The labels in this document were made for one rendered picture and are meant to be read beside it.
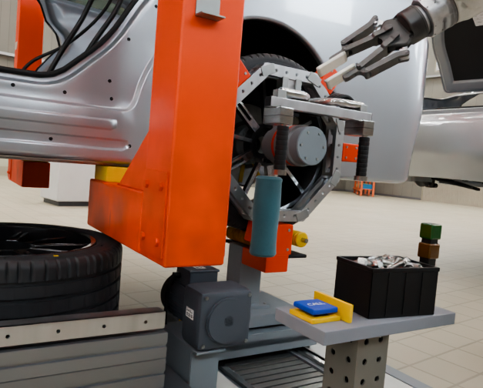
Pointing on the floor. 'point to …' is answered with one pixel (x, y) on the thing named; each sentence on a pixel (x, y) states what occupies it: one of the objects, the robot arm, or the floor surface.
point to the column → (356, 363)
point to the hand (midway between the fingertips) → (336, 70)
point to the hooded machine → (68, 184)
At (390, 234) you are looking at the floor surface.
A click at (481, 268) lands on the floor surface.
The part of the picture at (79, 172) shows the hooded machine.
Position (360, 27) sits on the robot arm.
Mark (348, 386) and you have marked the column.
